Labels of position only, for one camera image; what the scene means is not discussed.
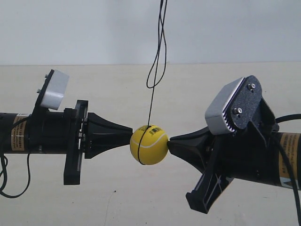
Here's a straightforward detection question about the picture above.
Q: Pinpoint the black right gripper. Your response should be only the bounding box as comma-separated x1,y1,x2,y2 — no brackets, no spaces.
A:
167,127,280,214

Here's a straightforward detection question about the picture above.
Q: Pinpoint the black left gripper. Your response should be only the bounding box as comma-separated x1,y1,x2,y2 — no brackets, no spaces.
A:
28,100,133,185

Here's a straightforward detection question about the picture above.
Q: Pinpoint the yellow tennis ball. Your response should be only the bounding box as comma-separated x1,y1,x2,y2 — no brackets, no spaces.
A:
130,125,169,165

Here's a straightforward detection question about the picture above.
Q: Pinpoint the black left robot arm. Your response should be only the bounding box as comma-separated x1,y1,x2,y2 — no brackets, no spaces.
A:
0,100,133,185

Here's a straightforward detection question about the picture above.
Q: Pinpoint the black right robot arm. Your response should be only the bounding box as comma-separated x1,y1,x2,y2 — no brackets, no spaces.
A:
167,127,301,214

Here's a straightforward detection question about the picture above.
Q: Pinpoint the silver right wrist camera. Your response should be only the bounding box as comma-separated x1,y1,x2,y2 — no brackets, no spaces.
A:
205,75,262,135

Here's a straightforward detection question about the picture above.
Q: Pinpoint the black hanging string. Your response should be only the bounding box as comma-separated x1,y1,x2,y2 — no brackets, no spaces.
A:
137,0,168,165

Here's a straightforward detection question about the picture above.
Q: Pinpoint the black right camera cable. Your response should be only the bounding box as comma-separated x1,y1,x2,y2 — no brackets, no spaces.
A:
272,113,301,211

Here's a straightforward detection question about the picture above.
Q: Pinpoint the black camera cable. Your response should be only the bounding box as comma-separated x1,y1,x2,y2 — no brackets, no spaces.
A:
272,113,301,211
0,119,31,198

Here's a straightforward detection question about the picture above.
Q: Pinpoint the black left camera cable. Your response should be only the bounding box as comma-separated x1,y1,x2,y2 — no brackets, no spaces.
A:
0,119,31,198

